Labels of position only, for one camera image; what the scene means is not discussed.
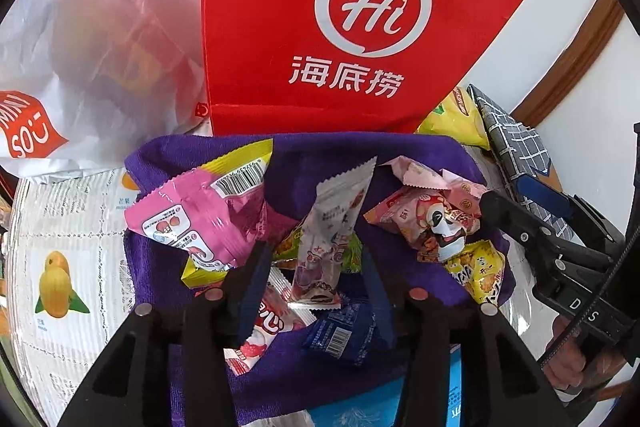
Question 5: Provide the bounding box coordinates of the white purple snack bag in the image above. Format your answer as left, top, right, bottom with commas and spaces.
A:
288, 158, 376, 310

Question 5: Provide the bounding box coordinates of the light pink snack packet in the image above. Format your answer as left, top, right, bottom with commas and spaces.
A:
384, 155, 488, 217

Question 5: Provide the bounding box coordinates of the purple towel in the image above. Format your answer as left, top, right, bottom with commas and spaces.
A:
124, 132, 482, 425

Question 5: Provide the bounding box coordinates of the pink yellow snack bag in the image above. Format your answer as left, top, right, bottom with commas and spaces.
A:
125, 138, 296, 289

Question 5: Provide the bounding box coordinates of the person's right hand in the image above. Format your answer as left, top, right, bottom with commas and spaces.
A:
542, 338, 626, 390

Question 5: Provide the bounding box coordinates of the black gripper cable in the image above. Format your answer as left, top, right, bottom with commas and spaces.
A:
537, 206, 640, 371

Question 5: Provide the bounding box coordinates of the brown wooden door frame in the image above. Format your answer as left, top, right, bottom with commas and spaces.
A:
511, 0, 625, 127

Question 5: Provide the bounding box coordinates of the pink panda snack bag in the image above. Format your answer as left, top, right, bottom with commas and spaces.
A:
364, 187, 480, 262

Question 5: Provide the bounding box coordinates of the fruit print tablecloth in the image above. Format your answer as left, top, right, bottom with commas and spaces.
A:
6, 166, 551, 427

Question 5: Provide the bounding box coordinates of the green snack bag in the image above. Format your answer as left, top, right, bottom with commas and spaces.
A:
272, 225, 362, 273

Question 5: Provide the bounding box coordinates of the blue tissue pack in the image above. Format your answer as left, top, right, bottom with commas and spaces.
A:
267, 345, 464, 427

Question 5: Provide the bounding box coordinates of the red Haidilao paper bag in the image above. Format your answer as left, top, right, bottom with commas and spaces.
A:
202, 0, 523, 135

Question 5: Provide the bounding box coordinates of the grey plaid pouch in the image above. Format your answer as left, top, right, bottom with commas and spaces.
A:
466, 85, 574, 239

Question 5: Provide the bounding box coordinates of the white Miniso plastic bag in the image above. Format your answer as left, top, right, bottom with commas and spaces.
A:
1, 0, 205, 178

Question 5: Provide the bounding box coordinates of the blue snack packet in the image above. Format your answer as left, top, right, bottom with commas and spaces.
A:
303, 297, 376, 365

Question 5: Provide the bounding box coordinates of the red white candy bag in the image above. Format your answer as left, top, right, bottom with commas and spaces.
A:
224, 267, 316, 376

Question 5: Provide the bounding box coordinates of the yellow chips bag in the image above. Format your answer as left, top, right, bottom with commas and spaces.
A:
416, 87, 490, 151

